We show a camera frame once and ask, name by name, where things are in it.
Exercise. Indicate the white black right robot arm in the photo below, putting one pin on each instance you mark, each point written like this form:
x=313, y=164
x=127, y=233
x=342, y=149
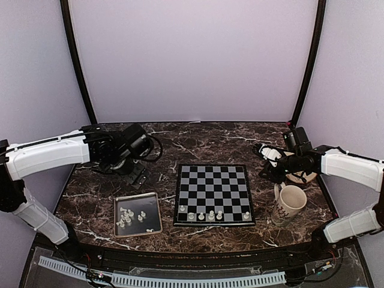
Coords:
x=344, y=172

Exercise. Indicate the white chess piece cluster left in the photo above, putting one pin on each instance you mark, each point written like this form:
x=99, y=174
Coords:
x=126, y=215

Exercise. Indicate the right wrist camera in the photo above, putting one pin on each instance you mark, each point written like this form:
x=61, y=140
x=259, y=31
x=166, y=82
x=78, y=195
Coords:
x=267, y=152

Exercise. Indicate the cream floral mug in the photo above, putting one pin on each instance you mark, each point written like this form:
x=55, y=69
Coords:
x=290, y=200

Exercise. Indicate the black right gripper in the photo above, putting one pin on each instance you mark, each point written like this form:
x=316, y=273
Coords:
x=273, y=176

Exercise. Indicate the black grey chessboard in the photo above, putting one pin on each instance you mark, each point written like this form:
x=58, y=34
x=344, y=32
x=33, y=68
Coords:
x=213, y=187

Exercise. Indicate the round wooden bird coaster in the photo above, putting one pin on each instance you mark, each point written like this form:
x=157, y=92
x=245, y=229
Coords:
x=301, y=177

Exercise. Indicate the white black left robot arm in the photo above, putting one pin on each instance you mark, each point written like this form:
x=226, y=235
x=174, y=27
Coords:
x=114, y=151

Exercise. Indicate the black frame post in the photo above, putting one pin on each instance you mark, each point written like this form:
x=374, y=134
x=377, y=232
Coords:
x=312, y=55
x=72, y=46

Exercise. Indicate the metal tray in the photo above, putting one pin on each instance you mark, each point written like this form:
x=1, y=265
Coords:
x=147, y=202

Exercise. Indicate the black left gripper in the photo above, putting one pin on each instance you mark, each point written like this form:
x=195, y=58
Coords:
x=132, y=176

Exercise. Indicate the black left frame post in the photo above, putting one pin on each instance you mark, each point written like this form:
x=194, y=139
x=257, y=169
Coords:
x=72, y=46

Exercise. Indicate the black right frame post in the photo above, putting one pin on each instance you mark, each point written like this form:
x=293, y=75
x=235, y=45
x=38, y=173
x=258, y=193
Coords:
x=312, y=55

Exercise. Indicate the white king chess piece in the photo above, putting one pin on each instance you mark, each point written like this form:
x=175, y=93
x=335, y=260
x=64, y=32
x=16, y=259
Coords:
x=219, y=215

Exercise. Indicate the white slotted cable duct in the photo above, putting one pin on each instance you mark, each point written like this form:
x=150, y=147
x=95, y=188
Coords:
x=147, y=277

